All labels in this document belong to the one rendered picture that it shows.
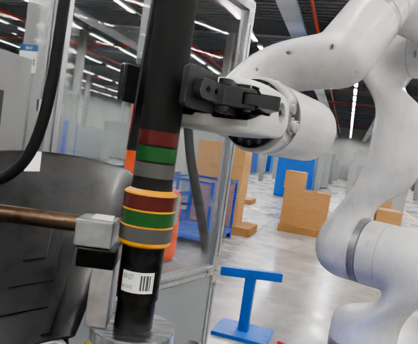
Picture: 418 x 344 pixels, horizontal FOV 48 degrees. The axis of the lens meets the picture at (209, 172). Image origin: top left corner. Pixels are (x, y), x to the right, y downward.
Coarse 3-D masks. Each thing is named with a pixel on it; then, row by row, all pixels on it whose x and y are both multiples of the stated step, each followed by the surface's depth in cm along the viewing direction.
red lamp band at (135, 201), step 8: (128, 192) 37; (128, 200) 37; (136, 200) 36; (144, 200) 36; (152, 200) 36; (160, 200) 36; (168, 200) 37; (176, 200) 38; (136, 208) 36; (144, 208) 36; (152, 208) 36; (160, 208) 36; (168, 208) 37
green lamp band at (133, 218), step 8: (128, 216) 37; (136, 216) 36; (144, 216) 36; (152, 216) 36; (160, 216) 36; (168, 216) 37; (128, 224) 37; (136, 224) 36; (144, 224) 36; (152, 224) 36; (160, 224) 37; (168, 224) 37
